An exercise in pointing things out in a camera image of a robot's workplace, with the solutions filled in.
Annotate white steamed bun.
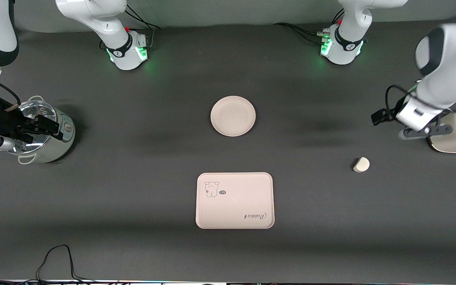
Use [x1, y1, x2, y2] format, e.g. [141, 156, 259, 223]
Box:
[353, 157, 370, 173]

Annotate round cream plate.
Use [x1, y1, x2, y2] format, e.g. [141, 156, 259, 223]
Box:
[211, 96, 256, 137]

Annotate cream rectangular rabbit tray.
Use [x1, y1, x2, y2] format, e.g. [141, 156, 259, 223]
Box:
[196, 172, 275, 229]

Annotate glass pot lid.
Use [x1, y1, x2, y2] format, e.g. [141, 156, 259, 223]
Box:
[16, 101, 57, 155]

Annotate pale green electric pot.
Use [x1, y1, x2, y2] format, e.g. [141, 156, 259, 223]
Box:
[16, 96, 76, 165]

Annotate black looped cable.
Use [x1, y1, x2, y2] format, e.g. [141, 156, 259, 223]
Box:
[35, 244, 98, 283]

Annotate black left arm base cables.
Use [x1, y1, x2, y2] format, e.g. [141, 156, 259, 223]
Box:
[272, 9, 345, 45]

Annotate black arm base cables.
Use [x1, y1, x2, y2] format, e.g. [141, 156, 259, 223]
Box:
[272, 9, 345, 45]
[124, 4, 162, 51]

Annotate black right arm base cables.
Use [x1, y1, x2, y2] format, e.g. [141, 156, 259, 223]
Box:
[124, 4, 162, 51]

